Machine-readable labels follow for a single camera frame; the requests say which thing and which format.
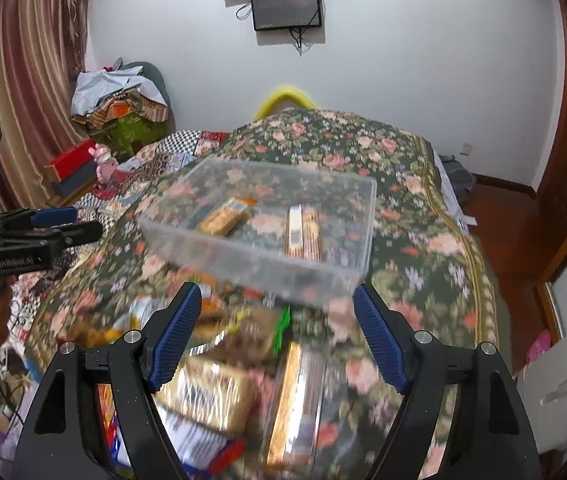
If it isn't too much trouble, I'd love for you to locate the grey bag on floor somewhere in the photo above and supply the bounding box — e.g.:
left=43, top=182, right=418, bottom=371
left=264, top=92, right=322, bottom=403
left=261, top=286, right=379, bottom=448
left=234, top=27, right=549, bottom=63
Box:
left=441, top=155, right=475, bottom=205

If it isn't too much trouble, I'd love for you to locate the clear plastic storage bin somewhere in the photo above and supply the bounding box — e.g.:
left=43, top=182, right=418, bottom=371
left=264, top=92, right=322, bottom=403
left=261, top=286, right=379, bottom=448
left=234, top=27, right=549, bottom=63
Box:
left=138, top=157, right=377, bottom=308

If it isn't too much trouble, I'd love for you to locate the red box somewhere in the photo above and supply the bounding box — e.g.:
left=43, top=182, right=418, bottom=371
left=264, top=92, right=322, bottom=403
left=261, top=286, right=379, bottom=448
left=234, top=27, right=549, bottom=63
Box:
left=44, top=139, right=96, bottom=182

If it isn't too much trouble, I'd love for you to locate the green floral bedspread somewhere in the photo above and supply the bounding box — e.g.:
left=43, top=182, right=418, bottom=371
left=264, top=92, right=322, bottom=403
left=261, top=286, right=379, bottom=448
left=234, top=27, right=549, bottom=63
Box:
left=26, top=108, right=509, bottom=479

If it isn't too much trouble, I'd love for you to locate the blue white cracker packet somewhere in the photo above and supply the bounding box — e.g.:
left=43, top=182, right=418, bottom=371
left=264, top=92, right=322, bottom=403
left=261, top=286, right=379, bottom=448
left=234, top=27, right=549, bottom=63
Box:
left=102, top=405, right=247, bottom=479

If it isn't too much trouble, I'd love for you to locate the long gold-edged cake packet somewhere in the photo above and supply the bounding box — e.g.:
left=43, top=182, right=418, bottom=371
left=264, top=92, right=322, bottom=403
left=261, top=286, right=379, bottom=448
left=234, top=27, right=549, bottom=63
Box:
left=260, top=341, right=339, bottom=474

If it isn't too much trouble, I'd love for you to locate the yellow curved tube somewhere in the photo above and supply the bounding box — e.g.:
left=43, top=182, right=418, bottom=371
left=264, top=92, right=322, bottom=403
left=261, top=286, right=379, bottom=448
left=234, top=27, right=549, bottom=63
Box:
left=253, top=86, right=317, bottom=122

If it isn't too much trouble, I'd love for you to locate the striped red curtain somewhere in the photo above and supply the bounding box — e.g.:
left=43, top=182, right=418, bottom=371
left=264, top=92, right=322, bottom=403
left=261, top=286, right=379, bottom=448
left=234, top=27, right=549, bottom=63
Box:
left=0, top=0, right=87, bottom=211

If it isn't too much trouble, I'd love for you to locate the orange snack bar packet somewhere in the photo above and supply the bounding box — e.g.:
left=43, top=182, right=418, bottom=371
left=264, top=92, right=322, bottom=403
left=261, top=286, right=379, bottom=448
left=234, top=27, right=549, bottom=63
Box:
left=198, top=196, right=258, bottom=236

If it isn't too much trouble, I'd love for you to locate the patchwork checkered quilt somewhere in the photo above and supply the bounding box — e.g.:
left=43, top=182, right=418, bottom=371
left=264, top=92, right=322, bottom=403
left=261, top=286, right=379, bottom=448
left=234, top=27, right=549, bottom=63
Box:
left=8, top=129, right=230, bottom=340

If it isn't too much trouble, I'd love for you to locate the clear gold cake packet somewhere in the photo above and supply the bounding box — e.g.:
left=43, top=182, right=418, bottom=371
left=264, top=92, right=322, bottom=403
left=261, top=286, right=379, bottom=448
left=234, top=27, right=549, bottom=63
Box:
left=283, top=205, right=323, bottom=262

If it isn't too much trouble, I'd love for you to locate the brown bread packet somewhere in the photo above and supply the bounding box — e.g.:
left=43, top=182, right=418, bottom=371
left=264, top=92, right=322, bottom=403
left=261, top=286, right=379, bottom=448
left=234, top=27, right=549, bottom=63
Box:
left=185, top=306, right=291, bottom=365

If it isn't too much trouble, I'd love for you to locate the pink plush toy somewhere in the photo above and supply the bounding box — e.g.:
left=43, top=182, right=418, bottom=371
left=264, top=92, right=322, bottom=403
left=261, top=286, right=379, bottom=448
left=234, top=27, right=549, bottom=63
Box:
left=88, top=143, right=119, bottom=185

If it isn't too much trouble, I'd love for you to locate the bread slice packet with barcode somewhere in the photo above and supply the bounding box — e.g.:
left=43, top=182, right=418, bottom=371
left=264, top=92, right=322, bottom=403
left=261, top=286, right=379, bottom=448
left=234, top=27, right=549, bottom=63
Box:
left=156, top=356, right=256, bottom=436

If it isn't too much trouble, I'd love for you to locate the pile of clothes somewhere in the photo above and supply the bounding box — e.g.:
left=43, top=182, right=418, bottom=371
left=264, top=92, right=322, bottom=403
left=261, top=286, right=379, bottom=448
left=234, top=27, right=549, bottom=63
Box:
left=70, top=62, right=173, bottom=160

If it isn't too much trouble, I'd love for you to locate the small wall monitor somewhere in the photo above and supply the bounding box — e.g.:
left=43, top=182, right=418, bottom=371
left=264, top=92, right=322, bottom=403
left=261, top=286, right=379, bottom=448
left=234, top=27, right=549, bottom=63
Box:
left=251, top=0, right=323, bottom=32

